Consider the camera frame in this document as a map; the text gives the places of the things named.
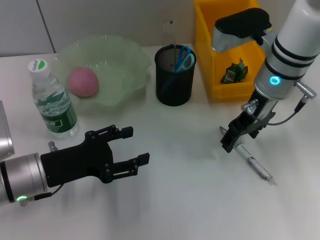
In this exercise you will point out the grey clear ballpoint pen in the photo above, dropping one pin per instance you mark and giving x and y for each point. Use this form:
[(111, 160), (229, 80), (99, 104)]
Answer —
[(255, 162)]

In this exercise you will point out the clear green-label water bottle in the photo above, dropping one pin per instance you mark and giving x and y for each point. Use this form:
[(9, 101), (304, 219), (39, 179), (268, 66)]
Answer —
[(53, 107)]

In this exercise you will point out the yellow plastic bin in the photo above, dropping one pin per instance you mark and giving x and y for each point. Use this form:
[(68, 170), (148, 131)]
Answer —
[(207, 50)]

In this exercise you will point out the clear plastic ruler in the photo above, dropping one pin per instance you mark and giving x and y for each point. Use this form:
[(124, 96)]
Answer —
[(170, 32)]

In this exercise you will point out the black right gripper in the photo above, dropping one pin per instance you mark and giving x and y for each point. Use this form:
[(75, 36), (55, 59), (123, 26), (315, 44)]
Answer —
[(255, 117)]

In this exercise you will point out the blue scissors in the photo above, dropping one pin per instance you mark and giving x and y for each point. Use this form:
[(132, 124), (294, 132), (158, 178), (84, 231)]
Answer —
[(183, 62)]

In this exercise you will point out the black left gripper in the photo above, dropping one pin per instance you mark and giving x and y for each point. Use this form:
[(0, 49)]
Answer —
[(80, 160)]

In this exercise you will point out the pink peach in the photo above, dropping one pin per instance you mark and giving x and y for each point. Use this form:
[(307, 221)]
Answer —
[(82, 82)]

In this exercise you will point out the translucent green fruit bowl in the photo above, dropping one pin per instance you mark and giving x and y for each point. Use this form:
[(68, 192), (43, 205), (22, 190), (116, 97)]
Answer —
[(120, 65)]

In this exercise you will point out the silver left gripper stud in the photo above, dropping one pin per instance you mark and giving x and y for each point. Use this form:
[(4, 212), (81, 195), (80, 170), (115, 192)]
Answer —
[(52, 146)]

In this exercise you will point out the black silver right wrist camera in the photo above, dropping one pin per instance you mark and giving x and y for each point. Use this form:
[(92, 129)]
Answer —
[(237, 22)]

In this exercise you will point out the green plastic wrapper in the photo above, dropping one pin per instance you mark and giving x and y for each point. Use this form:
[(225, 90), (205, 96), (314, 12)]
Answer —
[(233, 72)]

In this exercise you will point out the black mesh pen holder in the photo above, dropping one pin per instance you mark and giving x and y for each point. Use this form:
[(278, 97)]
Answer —
[(175, 87)]

